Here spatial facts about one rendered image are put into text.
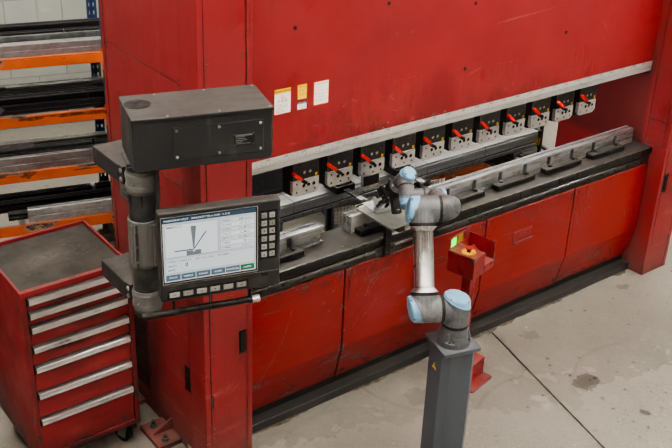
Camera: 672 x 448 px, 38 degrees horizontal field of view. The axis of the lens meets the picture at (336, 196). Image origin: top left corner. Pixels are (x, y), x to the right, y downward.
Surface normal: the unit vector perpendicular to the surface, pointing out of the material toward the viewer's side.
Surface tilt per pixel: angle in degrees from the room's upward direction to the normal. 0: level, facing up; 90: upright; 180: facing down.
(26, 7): 90
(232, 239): 90
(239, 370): 90
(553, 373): 0
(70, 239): 0
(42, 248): 0
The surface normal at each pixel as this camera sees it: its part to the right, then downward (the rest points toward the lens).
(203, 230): 0.36, 0.41
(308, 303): 0.61, 0.36
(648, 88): -0.80, 0.23
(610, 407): 0.04, -0.90
